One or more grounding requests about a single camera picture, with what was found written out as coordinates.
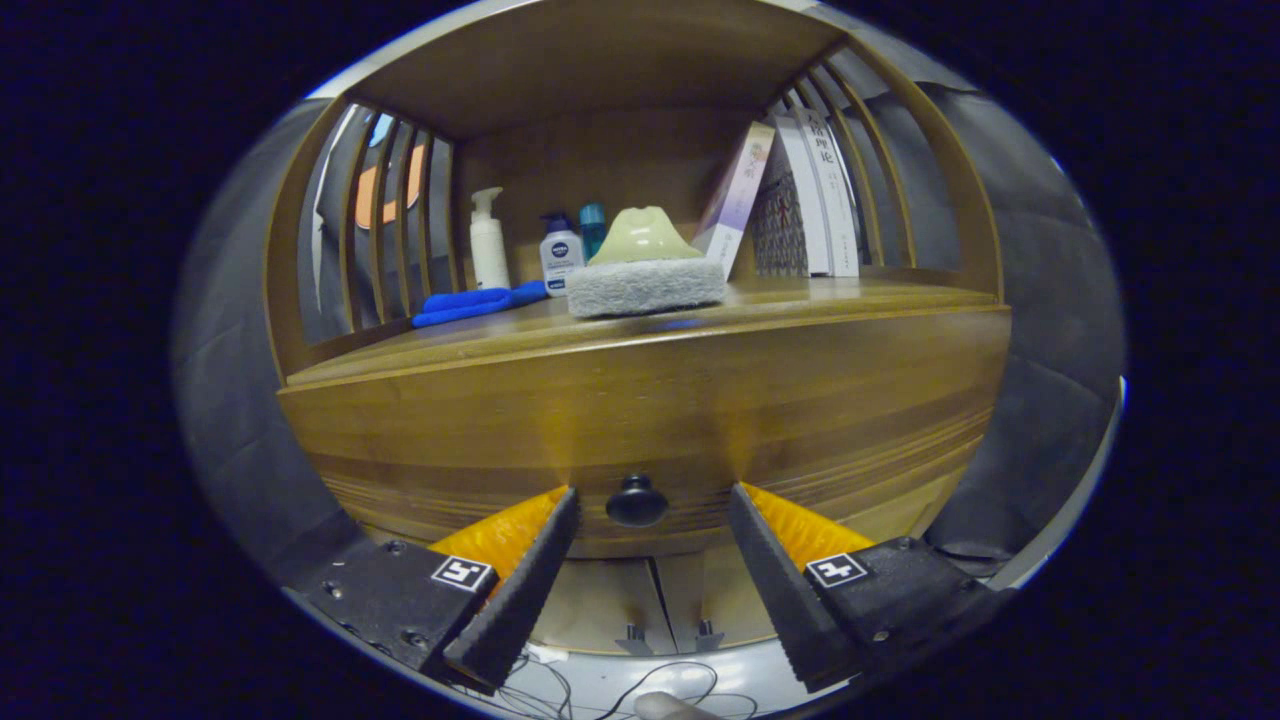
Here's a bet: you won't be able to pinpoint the white pump bottle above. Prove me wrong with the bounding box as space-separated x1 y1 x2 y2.
469 187 512 292

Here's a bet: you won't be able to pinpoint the patterned cover book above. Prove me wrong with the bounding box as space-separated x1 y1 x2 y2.
750 115 831 278

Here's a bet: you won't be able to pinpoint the wooden cabinet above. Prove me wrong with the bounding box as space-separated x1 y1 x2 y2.
262 0 1013 661

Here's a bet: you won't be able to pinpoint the blue cloth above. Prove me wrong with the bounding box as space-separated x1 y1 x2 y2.
411 281 551 329

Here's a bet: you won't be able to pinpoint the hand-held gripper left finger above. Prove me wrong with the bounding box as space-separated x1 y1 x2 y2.
290 486 583 696

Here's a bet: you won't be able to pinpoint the black drawer knob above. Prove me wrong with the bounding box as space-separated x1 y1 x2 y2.
605 475 670 528

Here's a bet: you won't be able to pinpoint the white lotion bottle blue cap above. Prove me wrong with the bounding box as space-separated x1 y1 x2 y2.
539 211 586 297

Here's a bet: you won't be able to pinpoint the green handled scrub sponge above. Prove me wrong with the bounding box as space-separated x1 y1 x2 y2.
566 206 728 320

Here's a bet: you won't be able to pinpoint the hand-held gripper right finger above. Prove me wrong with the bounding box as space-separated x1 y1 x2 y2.
727 482 1011 693

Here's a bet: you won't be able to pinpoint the wooden countertop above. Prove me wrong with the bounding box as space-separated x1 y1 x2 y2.
285 275 1001 389

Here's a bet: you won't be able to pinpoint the wooden cabinet door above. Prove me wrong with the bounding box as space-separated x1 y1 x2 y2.
528 558 679 656
650 545 791 651

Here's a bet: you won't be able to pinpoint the wooden drawer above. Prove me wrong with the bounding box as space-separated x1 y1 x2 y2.
277 305 1013 561

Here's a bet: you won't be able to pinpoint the purple and white book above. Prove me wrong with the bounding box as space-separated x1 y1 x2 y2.
692 121 777 281

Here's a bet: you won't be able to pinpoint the black floor cables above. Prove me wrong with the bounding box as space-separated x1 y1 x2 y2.
450 645 761 720

